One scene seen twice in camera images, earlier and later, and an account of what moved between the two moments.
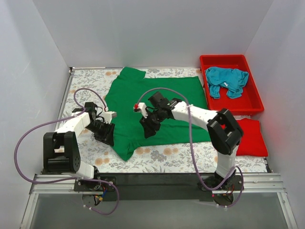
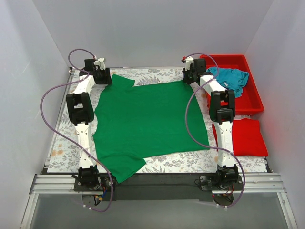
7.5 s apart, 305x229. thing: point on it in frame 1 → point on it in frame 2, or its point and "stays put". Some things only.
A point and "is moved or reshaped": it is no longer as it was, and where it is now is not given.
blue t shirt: (232, 79) stays put
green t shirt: (131, 87) is moved or reshaped
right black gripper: (151, 121) → (188, 78)
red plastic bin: (250, 101) stays put
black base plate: (159, 187) stays put
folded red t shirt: (252, 143) stays put
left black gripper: (105, 130) → (104, 78)
